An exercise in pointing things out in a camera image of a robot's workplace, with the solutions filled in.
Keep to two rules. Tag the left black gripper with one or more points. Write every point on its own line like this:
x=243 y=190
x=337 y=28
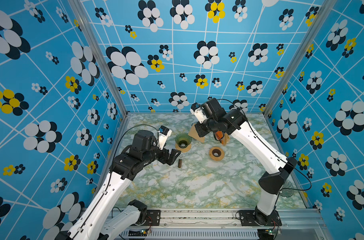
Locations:
x=171 y=159

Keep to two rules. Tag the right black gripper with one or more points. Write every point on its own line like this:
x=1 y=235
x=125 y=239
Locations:
x=199 y=127

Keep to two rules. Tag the wooden ring dripper holder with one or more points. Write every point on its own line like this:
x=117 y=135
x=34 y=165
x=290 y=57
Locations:
x=184 y=148

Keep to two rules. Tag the green glass dripper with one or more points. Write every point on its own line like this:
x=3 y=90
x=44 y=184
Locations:
x=183 y=138

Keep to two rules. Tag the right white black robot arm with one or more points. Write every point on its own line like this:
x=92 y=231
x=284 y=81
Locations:
x=277 y=166

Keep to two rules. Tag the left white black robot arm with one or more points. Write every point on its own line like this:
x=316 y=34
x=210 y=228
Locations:
x=94 y=224

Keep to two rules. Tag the orange coffee filter pack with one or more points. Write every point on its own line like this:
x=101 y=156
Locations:
x=222 y=137

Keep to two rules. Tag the clear glass dripper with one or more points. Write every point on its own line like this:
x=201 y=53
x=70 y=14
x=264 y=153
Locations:
x=287 y=190

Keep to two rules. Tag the left green circuit board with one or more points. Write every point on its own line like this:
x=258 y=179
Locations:
x=139 y=233

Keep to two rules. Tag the green circuit board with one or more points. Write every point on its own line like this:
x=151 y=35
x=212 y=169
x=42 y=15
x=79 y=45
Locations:
x=139 y=233
x=267 y=234

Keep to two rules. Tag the right green circuit board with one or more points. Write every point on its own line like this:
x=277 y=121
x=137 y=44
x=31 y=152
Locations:
x=267 y=234

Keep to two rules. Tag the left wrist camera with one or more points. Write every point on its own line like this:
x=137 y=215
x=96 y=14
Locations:
x=163 y=134

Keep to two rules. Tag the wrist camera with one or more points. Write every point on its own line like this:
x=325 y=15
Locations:
x=197 y=111
x=163 y=134

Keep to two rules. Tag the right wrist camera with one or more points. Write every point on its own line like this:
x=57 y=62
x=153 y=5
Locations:
x=197 y=111

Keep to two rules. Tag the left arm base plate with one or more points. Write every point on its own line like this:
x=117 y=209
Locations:
x=152 y=218

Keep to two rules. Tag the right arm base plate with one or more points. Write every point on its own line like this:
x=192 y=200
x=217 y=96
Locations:
x=249 y=218

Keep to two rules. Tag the aluminium front rail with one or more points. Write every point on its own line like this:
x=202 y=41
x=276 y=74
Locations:
x=210 y=224

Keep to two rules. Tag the right aluminium corner post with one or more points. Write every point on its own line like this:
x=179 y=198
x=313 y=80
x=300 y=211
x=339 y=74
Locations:
x=312 y=32

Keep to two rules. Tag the aluminium corner post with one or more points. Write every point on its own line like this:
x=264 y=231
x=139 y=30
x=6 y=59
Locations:
x=312 y=32
x=80 y=15

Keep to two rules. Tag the left aluminium corner post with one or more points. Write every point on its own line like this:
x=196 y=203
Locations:
x=80 y=15

